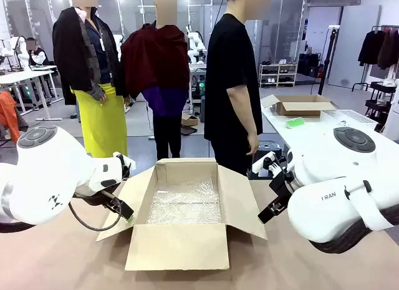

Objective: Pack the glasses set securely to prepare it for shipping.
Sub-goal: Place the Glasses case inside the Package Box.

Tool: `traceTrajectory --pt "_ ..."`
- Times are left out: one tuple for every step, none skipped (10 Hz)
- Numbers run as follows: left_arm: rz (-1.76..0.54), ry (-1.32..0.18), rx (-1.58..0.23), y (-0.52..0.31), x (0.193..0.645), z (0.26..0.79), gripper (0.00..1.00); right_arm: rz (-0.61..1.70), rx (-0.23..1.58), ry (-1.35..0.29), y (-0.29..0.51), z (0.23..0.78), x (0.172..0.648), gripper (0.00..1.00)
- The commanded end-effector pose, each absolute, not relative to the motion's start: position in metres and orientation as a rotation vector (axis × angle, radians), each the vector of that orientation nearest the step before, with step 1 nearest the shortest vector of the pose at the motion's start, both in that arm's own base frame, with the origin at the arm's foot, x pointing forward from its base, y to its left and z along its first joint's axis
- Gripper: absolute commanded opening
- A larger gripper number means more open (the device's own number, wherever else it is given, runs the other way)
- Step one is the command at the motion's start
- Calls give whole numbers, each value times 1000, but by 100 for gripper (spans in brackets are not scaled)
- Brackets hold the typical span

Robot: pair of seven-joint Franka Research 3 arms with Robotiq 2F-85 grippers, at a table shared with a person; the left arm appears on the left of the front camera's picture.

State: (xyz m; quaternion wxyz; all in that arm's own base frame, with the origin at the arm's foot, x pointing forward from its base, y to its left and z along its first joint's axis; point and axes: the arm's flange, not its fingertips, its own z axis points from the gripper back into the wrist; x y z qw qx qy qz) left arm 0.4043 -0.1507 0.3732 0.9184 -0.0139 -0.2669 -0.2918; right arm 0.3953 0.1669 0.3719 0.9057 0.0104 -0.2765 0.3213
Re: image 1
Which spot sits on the seated person in vest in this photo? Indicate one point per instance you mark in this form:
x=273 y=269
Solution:
x=38 y=54

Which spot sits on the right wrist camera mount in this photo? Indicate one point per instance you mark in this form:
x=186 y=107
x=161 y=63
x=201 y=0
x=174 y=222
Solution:
x=265 y=162

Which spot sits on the white office desk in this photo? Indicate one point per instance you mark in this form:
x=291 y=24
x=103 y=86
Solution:
x=25 y=76

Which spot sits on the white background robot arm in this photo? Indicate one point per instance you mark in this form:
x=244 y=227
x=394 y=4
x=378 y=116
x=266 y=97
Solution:
x=194 y=42
x=14 y=50

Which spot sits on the black luggage bags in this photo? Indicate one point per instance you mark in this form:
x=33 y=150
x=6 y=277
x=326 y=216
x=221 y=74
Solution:
x=308 y=64

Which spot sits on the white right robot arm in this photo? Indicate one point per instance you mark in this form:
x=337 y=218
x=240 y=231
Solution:
x=327 y=202

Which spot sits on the black flat floor item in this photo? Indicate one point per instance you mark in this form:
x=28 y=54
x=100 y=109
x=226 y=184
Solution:
x=188 y=130

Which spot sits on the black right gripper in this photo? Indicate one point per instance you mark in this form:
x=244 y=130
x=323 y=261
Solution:
x=282 y=187

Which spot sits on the mannequin with yellow skirt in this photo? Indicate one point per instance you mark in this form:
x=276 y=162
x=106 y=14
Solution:
x=93 y=124

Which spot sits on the metal workbench frame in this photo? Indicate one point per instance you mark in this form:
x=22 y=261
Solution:
x=196 y=84

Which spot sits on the dark round stool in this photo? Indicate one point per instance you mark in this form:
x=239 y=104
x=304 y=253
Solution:
x=269 y=146

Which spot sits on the white rounded column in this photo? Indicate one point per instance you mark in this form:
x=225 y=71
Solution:
x=393 y=115

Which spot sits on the small open cardboard box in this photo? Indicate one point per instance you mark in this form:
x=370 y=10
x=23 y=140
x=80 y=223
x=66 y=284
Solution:
x=299 y=108

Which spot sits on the cardboard box on floor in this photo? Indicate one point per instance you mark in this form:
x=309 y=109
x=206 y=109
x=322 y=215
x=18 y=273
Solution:
x=190 y=120

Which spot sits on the person in black t-shirt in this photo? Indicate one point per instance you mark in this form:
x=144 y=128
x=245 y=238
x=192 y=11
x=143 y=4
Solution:
x=230 y=68

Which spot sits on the mannequin with maroon cape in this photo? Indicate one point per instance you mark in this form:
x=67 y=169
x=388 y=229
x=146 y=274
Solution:
x=156 y=59

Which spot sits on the black utility cart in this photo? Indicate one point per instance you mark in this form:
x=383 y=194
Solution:
x=378 y=96

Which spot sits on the open cardboard shipping box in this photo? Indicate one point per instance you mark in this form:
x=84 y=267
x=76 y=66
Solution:
x=177 y=249

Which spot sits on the hanging black coat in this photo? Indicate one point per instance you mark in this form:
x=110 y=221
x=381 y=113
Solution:
x=371 y=48

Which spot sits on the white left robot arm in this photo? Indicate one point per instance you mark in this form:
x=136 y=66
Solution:
x=46 y=177

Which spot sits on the green plastic object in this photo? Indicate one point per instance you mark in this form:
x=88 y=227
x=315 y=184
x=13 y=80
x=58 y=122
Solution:
x=295 y=122

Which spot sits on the white shoe rack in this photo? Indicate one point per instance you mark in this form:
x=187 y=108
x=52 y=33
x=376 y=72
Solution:
x=277 y=75

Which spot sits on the orange garment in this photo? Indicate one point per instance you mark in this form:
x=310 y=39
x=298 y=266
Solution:
x=7 y=115

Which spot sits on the metal clothes rack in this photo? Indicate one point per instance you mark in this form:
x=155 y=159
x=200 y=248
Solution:
x=374 y=81

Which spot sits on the white mesh basket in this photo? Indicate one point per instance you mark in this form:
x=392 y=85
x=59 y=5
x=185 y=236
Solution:
x=349 y=118

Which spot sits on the hanging dark brown coat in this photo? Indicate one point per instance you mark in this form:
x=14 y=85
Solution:
x=389 y=50

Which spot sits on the grey stool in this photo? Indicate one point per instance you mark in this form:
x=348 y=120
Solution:
x=202 y=109

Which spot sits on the white side table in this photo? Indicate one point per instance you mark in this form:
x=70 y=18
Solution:
x=311 y=134

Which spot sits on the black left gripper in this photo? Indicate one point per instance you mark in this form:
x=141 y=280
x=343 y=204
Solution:
x=93 y=198

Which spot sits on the clear bubble wrap sheet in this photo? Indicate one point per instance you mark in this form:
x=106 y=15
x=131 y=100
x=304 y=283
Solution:
x=184 y=205

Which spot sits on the person's right hand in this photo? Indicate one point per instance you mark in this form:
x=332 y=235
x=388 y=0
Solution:
x=253 y=143

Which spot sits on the person's right forearm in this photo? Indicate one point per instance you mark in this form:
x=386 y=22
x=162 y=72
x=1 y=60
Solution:
x=241 y=109

